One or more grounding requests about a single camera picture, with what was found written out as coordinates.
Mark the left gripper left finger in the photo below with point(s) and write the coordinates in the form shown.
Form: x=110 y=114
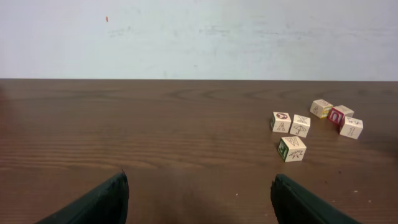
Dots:
x=106 y=203

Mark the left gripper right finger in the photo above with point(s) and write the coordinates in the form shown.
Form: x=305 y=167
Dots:
x=293 y=203

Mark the white block lower left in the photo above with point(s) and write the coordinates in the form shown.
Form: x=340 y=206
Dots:
x=291 y=149

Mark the umbrella blue edged block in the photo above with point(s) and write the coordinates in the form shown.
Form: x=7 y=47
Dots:
x=300 y=126

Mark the ball picture white block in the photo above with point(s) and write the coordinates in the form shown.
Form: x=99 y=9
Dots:
x=280 y=122

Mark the white block centre right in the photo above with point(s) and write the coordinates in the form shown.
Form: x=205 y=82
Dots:
x=351 y=127

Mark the tan block yellow side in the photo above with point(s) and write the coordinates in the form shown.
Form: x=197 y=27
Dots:
x=321 y=108

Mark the tan block red side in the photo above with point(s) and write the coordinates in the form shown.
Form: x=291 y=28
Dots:
x=337 y=113

